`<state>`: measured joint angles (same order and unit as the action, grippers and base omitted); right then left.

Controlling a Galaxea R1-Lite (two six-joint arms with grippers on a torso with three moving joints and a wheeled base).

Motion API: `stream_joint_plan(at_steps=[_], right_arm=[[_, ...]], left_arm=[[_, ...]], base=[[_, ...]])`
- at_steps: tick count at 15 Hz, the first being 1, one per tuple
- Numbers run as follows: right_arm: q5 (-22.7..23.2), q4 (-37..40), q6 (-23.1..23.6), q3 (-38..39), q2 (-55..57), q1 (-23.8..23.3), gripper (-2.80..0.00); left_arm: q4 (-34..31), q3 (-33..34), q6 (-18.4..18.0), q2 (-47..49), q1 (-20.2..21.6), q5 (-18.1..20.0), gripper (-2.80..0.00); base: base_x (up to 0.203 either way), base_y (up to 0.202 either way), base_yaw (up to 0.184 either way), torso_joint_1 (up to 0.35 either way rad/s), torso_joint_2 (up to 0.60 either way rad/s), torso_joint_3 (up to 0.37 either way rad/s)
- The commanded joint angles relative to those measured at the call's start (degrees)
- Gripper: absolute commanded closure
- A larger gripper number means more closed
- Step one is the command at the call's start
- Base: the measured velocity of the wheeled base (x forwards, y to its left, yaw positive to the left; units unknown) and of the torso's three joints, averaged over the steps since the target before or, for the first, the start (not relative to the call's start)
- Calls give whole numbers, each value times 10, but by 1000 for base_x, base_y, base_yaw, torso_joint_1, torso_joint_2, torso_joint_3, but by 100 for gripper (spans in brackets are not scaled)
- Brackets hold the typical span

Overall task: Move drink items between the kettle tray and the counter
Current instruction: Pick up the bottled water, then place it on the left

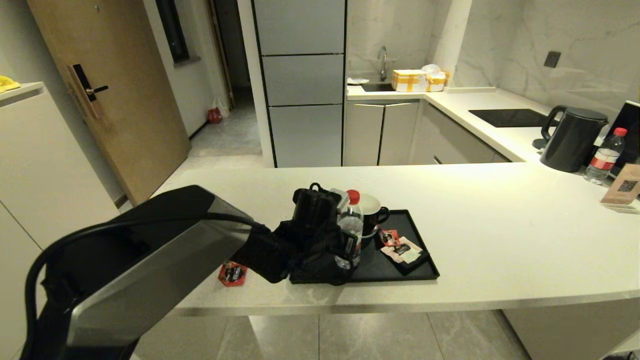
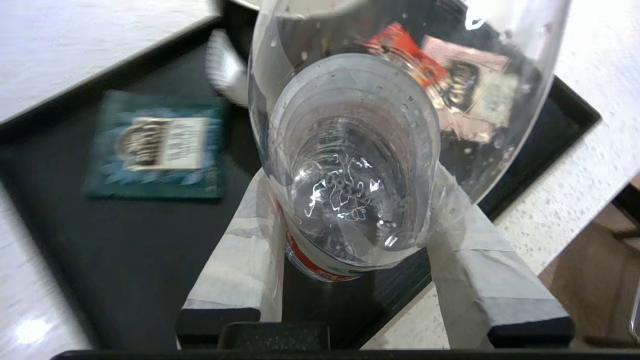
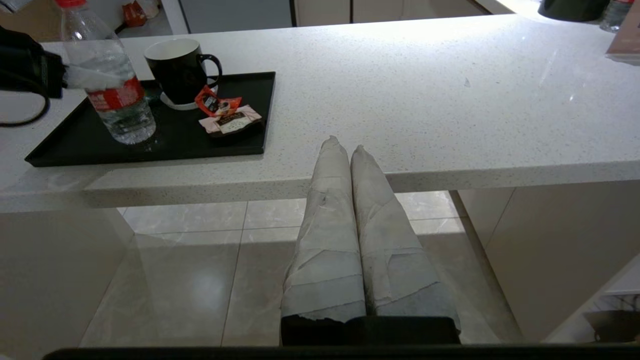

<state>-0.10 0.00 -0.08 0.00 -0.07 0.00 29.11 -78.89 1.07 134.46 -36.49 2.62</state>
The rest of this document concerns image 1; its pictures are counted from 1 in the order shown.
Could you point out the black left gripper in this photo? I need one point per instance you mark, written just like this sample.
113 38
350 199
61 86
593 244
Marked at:
317 255

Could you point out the clear water bottle red label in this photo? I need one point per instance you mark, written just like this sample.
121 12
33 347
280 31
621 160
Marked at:
352 220
603 160

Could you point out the red snack packet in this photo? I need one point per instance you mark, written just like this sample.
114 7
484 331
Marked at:
233 274
389 237

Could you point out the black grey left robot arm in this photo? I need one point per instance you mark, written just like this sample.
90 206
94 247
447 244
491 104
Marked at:
150 260

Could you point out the pink white tea packet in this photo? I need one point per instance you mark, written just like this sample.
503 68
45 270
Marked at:
402 251

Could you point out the black electric kettle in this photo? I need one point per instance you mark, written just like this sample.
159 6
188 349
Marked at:
572 142

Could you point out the white saucer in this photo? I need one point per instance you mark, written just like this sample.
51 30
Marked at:
370 234

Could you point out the black mug white inside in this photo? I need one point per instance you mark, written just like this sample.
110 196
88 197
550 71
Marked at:
375 215

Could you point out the black rectangular serving tray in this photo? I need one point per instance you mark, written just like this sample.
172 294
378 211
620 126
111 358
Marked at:
395 272

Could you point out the grey sink cabinet doors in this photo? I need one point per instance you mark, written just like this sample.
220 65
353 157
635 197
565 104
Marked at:
380 132

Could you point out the grey counter base cabinet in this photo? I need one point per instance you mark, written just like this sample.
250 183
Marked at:
455 142

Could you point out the dark sink basin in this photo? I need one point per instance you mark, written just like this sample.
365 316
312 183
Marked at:
377 87

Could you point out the tall silver refrigerator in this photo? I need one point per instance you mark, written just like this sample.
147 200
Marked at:
302 90

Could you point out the white cloth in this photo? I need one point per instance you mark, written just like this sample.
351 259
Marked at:
357 81

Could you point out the yellow white boxes by sink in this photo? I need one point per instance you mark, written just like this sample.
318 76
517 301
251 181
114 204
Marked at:
409 81

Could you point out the chrome sink faucet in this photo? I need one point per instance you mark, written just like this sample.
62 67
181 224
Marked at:
383 62

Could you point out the white bag yellow box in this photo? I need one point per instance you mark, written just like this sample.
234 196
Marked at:
436 77

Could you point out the red white bag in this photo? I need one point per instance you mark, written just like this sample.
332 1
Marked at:
216 114

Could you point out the black induction cooktop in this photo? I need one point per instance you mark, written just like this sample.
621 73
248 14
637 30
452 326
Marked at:
510 118

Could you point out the dark narrow window panel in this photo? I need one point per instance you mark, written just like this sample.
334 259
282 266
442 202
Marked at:
175 30

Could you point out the brown QR code sign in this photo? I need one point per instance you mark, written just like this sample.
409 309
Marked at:
624 186

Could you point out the wooden door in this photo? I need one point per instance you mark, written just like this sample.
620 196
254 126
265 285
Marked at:
125 75

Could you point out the black tablet screen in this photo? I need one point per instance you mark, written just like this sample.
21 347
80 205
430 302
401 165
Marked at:
631 125

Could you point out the white side cabinet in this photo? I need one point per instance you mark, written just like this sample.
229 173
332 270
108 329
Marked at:
45 165

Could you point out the yellow object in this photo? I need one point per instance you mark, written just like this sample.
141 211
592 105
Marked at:
7 84

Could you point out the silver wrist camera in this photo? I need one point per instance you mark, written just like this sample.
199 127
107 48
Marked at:
339 196

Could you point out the dark wall socket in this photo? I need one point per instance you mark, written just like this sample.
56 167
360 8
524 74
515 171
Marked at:
552 60

